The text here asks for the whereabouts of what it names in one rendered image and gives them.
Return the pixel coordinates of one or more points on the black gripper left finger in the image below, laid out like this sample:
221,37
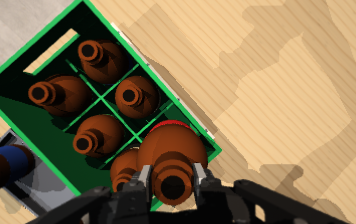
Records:
127,207

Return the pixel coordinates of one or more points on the dark grey tray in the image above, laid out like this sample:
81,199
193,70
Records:
41,190

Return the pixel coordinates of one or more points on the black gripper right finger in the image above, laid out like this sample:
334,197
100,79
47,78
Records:
215,202

